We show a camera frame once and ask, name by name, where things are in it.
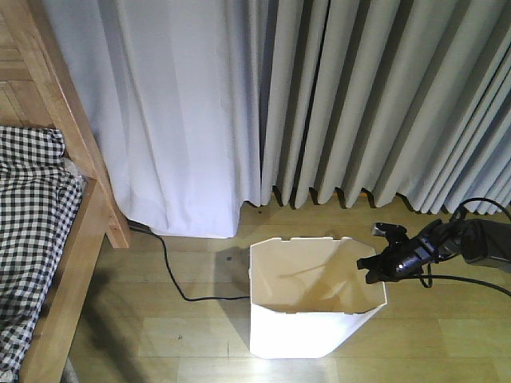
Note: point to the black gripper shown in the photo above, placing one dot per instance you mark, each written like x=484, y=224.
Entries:
x=405, y=257

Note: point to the white plastic trash bin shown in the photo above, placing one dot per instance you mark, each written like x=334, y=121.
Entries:
x=308, y=296

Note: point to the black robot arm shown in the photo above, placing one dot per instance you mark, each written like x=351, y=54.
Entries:
x=480, y=242

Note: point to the grey pleated curtain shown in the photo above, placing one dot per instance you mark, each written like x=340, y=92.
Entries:
x=391, y=98

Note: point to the white sheer curtain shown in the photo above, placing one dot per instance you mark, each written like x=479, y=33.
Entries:
x=171, y=92

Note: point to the black white checkered blanket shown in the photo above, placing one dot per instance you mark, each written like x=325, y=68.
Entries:
x=39, y=201

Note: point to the wooden bed frame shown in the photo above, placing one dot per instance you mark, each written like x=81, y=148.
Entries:
x=37, y=92

